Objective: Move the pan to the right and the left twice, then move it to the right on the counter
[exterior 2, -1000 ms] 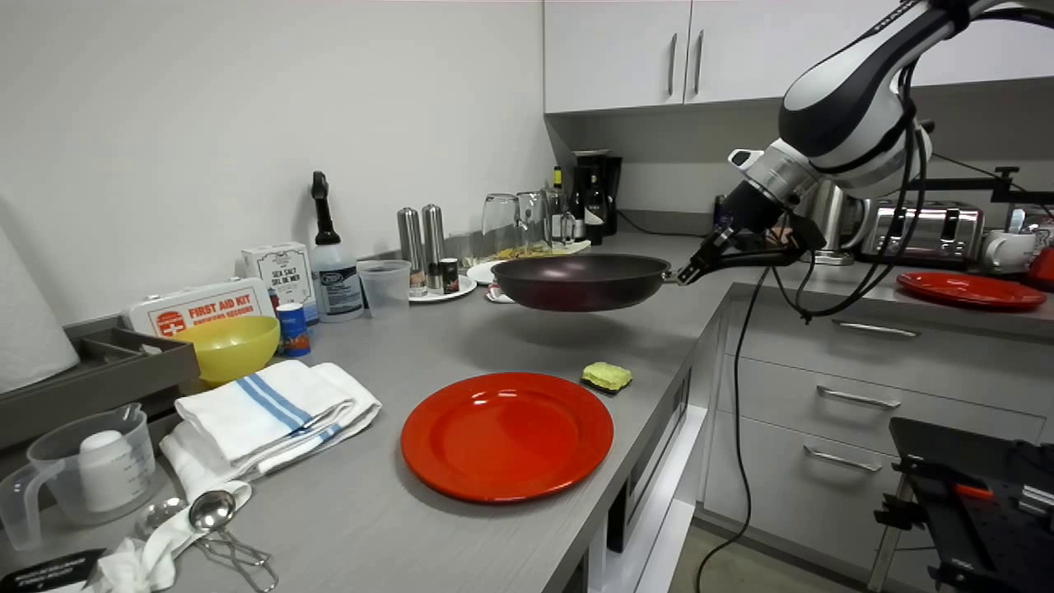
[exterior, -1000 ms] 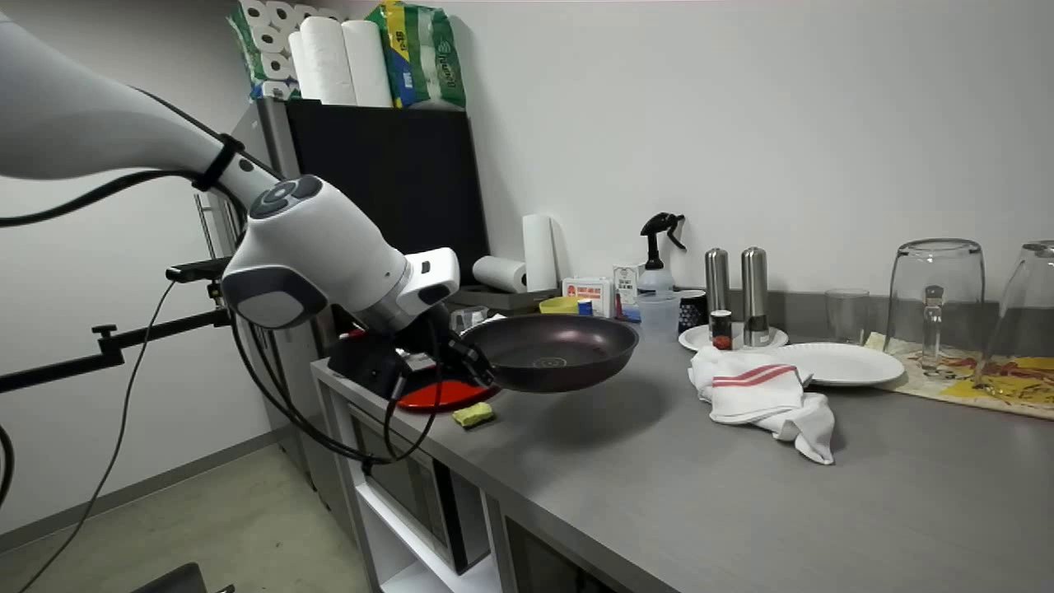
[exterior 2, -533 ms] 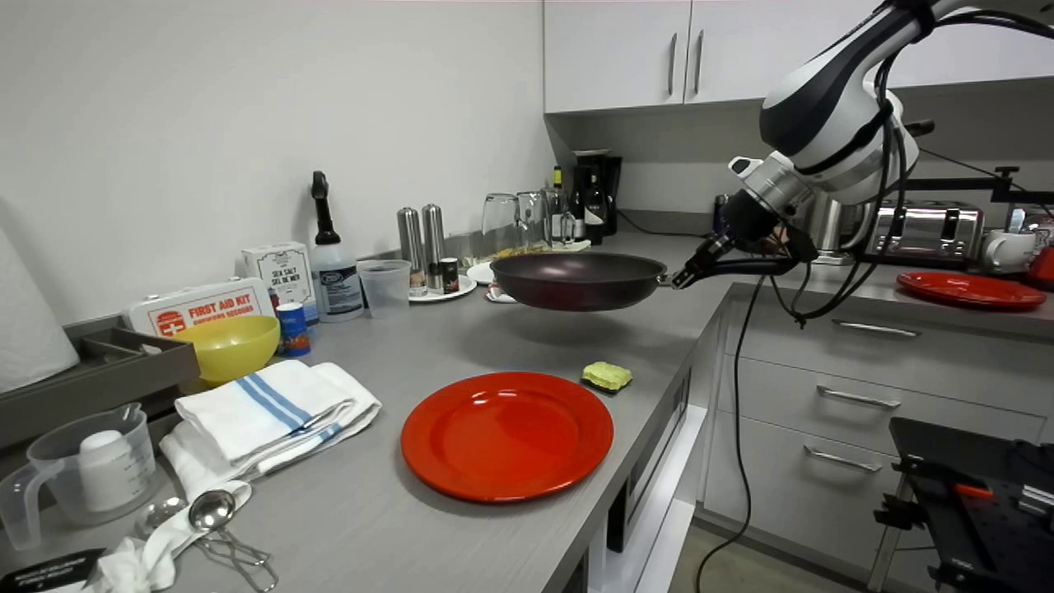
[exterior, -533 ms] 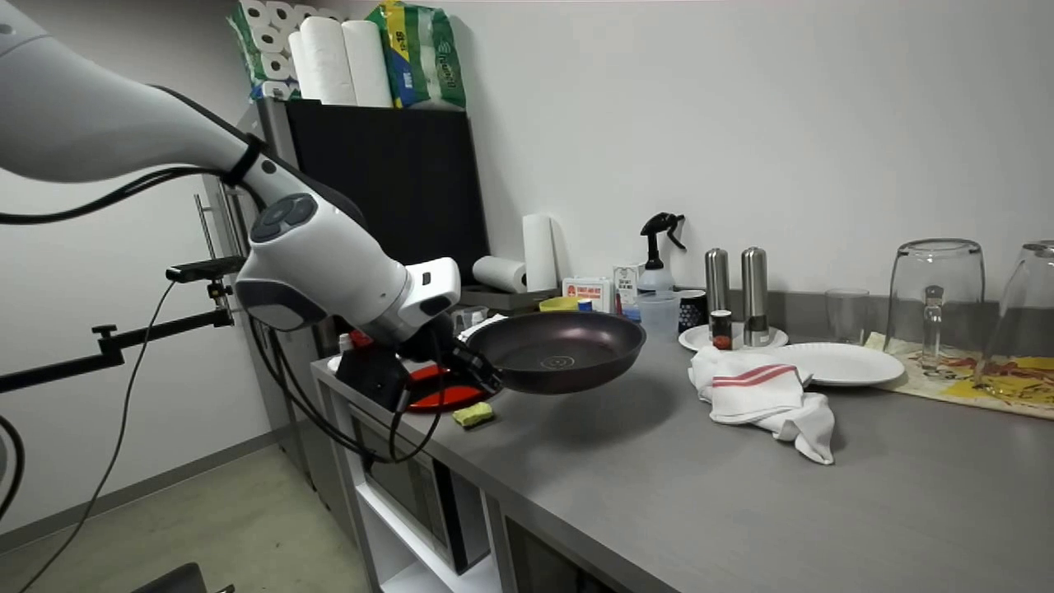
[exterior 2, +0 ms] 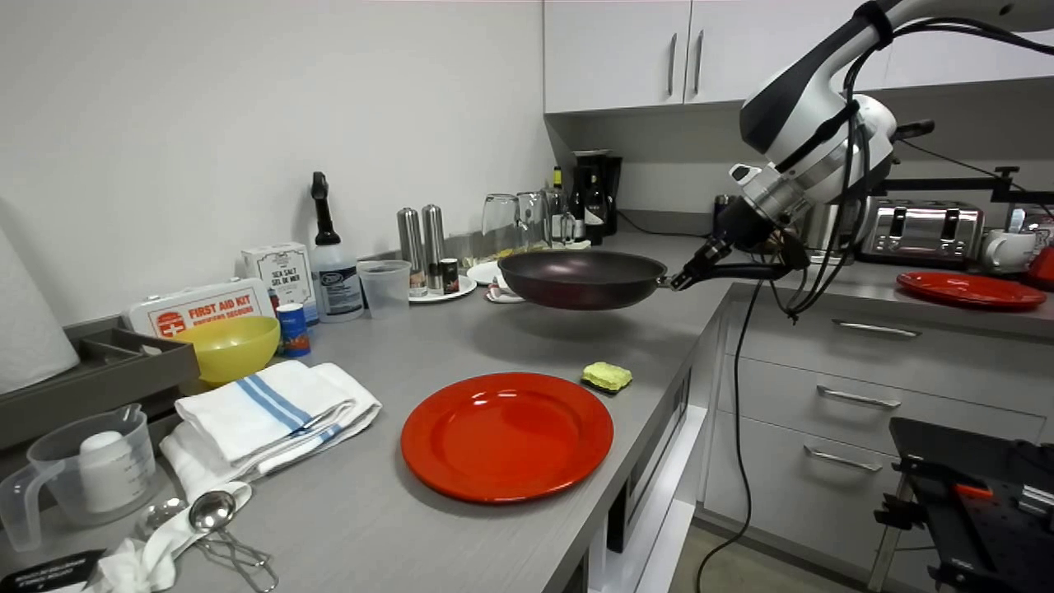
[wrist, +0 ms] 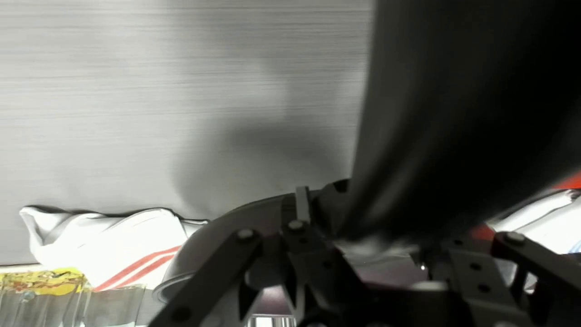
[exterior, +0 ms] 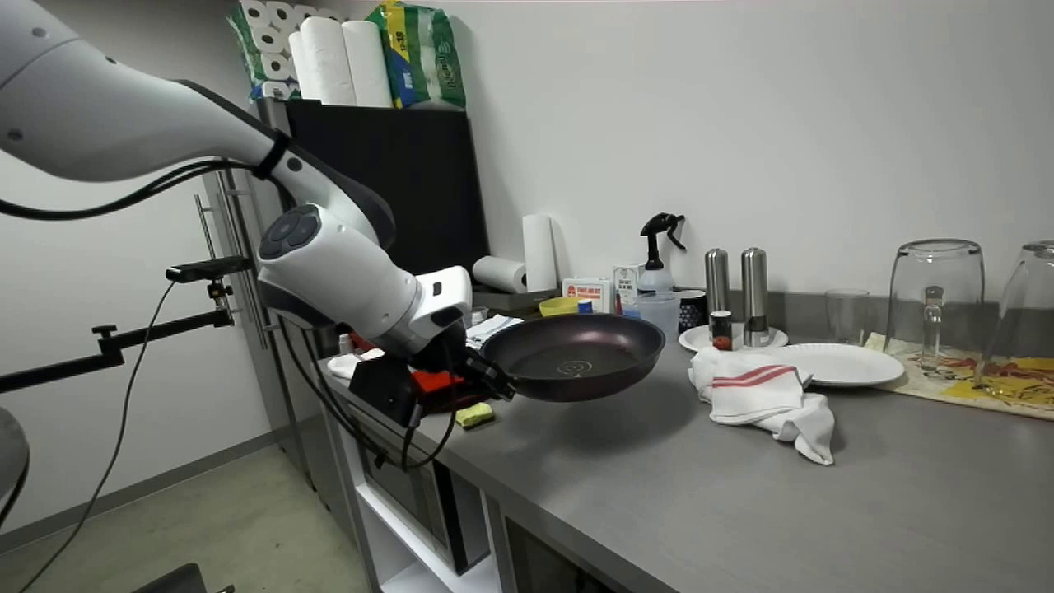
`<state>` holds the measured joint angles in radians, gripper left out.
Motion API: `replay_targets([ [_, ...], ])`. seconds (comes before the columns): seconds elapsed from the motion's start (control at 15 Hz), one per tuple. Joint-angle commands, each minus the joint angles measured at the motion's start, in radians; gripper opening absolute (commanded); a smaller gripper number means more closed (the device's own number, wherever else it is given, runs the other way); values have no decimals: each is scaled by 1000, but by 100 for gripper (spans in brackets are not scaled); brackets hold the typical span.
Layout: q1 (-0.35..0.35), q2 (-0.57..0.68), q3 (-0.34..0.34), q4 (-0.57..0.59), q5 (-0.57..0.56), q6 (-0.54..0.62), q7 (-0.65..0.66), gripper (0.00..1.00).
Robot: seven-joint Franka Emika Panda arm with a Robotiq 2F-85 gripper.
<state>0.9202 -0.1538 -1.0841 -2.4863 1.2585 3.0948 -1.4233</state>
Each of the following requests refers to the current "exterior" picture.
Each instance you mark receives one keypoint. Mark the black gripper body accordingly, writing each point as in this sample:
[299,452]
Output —
[439,354]

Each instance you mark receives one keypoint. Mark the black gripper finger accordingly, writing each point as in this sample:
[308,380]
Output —
[496,382]

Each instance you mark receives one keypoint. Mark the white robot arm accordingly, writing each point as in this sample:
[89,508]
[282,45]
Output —
[109,111]

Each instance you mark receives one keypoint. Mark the yellow sponge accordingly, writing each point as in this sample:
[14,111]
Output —
[474,415]

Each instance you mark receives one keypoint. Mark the white towel blue stripes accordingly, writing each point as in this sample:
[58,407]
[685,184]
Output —
[492,328]

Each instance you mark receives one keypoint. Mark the crumpled white cloth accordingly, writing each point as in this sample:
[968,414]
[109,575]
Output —
[344,368]

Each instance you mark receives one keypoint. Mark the white paper towel roll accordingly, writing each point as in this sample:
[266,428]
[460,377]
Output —
[366,59]
[318,59]
[499,273]
[542,251]

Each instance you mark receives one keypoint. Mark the dark glossy undercounter appliance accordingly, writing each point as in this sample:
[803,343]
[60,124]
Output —
[461,527]

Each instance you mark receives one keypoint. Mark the small white box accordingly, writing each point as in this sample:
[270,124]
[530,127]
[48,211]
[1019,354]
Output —
[625,287]

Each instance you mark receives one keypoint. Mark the tall black cabinet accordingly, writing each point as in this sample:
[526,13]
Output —
[417,174]

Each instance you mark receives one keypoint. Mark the clear spray bottle black nozzle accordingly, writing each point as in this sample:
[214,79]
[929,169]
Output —
[656,287]

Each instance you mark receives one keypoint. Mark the small white plate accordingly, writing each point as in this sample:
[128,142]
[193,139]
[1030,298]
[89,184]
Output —
[694,336]

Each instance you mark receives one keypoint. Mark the small dark spice jar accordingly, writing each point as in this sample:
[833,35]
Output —
[723,331]

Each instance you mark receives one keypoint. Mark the steel shaker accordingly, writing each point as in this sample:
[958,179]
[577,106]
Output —
[717,273]
[755,281]

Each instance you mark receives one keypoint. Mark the white towel red stripe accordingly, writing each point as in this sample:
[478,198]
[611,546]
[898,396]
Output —
[768,398]

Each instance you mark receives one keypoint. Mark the green package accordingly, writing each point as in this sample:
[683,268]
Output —
[429,54]

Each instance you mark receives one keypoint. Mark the white dinner plate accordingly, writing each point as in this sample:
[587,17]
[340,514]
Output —
[844,363]

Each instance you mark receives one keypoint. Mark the patterned paper towel pack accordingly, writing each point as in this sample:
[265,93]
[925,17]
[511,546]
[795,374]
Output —
[265,45]

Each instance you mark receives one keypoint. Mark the upturned clear glass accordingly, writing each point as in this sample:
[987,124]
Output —
[932,273]
[1032,298]

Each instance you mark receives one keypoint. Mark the colourful placemat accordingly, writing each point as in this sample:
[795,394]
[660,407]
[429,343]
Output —
[988,382]

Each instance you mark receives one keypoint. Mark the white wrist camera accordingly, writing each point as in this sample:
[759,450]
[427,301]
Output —
[447,293]

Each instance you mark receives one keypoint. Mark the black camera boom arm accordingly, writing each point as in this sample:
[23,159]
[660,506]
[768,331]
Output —
[109,343]

